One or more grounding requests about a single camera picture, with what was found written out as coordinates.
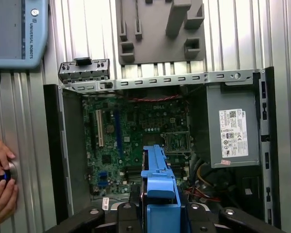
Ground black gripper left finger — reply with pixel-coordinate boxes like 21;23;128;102
45;202;143;233

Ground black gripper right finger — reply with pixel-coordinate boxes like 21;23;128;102
184;203;286;233

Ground round black tool blue ring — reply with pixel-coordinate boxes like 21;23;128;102
0;161;18;195

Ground person's right hand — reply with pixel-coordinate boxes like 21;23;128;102
0;181;19;228

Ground black RAM slot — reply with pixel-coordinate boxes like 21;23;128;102
125;165;186;173
125;173;146;185

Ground small blue header connector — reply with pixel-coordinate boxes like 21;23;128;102
98;170;110;187

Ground grey power supply unit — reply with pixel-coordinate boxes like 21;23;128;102
205;83;261;169

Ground blue expansion slot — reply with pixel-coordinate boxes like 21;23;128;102
114;109;124;158

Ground green motherboard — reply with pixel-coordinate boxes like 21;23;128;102
81;96;194;195

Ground white expansion slot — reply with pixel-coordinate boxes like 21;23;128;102
95;109;105;148

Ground black expansion slot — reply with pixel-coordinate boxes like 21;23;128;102
88;111;97;151

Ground black PC case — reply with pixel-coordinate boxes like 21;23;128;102
42;66;282;233

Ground grey parts rack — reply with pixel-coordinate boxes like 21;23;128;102
115;0;207;66

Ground pale blue teach pendant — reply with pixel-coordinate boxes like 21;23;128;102
0;0;49;70

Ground orange black wire bundle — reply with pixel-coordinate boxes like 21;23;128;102
181;185;221;203

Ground yellow power wire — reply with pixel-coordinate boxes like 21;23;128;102
197;162;209;188

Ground red black twisted wire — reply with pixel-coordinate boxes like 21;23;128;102
128;93;182;102

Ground metal slot retainer bracket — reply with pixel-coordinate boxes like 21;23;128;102
58;58;111;84

